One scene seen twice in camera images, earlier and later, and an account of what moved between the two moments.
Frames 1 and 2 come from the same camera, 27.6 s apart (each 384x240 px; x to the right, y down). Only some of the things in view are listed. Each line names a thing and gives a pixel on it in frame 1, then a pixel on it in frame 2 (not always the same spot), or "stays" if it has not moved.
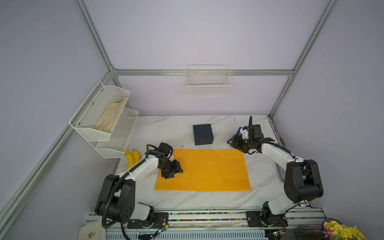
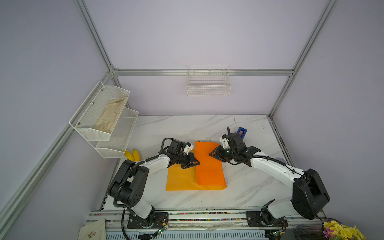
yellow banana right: x=136 y=156 stays
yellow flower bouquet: x=336 y=231 stays
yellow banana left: x=131 y=159 stays
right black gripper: x=237 y=144 -> x=215 y=154
